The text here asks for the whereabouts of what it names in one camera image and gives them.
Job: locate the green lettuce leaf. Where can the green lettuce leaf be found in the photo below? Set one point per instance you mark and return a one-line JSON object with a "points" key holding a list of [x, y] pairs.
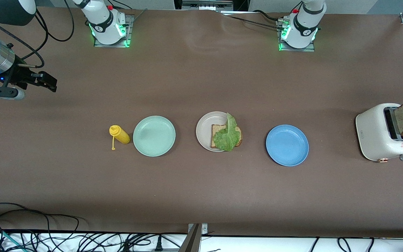
{"points": [[226, 138]]}

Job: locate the yellow mustard squeeze bottle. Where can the yellow mustard squeeze bottle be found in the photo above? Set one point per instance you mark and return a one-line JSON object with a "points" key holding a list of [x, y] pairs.
{"points": [[121, 134]]}

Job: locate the pale green round plate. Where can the pale green round plate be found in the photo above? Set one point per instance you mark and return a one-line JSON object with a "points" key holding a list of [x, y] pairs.
{"points": [[154, 136]]}

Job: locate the black power plug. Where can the black power plug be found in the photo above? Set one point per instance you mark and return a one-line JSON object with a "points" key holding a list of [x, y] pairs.
{"points": [[158, 246]]}

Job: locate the cream white toaster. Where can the cream white toaster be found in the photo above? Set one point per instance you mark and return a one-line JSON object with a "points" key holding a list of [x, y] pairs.
{"points": [[373, 136]]}

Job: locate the grey metal bracket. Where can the grey metal bracket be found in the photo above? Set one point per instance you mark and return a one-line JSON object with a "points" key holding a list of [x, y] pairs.
{"points": [[192, 241]]}

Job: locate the blue round plate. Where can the blue round plate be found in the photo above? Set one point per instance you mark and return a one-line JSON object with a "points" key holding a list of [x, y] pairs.
{"points": [[287, 145]]}

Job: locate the beige round plate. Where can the beige round plate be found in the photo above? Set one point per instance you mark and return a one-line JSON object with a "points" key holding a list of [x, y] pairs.
{"points": [[205, 126]]}

